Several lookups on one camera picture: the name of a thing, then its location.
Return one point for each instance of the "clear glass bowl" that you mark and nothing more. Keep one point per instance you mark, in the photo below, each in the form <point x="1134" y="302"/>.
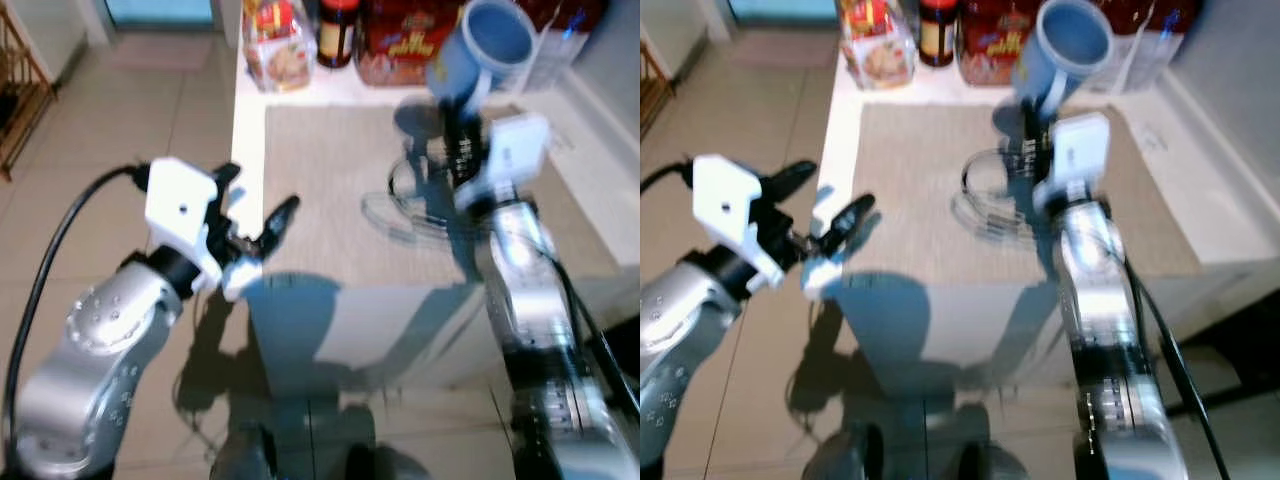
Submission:
<point x="985" y="210"/>
<point x="400" y="215"/>

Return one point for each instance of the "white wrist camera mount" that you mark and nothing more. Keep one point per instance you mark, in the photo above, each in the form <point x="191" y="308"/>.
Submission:
<point x="515" y="150"/>
<point x="180" y="205"/>
<point x="725" y="205"/>
<point x="1080" y="150"/>

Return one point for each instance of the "robot leg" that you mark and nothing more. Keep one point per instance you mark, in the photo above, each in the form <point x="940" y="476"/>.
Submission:
<point x="845" y="455"/>
<point x="245" y="455"/>
<point x="975" y="465"/>
<point x="385" y="465"/>

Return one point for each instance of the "white table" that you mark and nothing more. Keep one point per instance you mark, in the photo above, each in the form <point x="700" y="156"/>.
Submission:
<point x="400" y="330"/>
<point x="950" y="330"/>

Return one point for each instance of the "clear bag of bread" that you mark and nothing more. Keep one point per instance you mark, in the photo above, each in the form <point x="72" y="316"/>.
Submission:
<point x="278" y="50"/>
<point x="880" y="50"/>

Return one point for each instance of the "dark low furniture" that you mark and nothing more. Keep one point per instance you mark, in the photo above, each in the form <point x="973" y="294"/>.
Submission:
<point x="1230" y="360"/>

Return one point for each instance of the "dark jar with yellow label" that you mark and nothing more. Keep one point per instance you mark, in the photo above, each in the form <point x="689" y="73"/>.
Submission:
<point x="937" y="35"/>
<point x="337" y="35"/>

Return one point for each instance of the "blue glass door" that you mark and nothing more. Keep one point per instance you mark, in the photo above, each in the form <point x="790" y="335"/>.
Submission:
<point x="785" y="8"/>
<point x="160" y="10"/>

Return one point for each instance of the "robot left leg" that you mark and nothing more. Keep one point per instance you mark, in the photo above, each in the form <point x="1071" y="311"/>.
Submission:
<point x="245" y="455"/>
<point x="845" y="455"/>

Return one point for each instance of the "clear white plastic package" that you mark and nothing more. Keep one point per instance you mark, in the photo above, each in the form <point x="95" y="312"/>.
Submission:
<point x="1140" y="55"/>
<point x="560" y="50"/>

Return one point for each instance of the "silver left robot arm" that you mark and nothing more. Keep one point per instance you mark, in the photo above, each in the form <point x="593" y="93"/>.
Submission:
<point x="680" y="330"/>
<point x="100" y="340"/>

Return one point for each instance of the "beige woven placemat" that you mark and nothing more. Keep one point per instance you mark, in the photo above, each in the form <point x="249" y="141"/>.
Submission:
<point x="330" y="170"/>
<point x="920" y="170"/>

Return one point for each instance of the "red snack bag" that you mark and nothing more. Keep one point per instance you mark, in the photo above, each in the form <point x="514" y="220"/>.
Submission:
<point x="405" y="45"/>
<point x="995" y="40"/>

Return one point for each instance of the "pink door mat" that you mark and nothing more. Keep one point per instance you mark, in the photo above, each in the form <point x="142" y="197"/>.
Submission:
<point x="770" y="48"/>
<point x="160" y="52"/>

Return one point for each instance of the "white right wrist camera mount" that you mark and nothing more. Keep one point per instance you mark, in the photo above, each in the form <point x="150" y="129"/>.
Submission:
<point x="1080" y="150"/>
<point x="515" y="150"/>

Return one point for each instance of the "robot right leg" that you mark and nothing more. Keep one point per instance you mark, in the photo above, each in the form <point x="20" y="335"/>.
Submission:
<point x="975" y="465"/>
<point x="385" y="465"/>

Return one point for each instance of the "blue ceramic mug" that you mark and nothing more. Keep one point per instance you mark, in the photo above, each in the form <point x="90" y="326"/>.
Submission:
<point x="1070" y="45"/>
<point x="495" y="45"/>

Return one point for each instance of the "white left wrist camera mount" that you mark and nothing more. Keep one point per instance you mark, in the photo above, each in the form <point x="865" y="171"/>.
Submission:
<point x="180" y="205"/>
<point x="725" y="205"/>

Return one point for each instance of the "brown wooden chair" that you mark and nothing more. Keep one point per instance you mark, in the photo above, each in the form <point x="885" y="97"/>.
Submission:
<point x="655" y="90"/>
<point x="22" y="100"/>

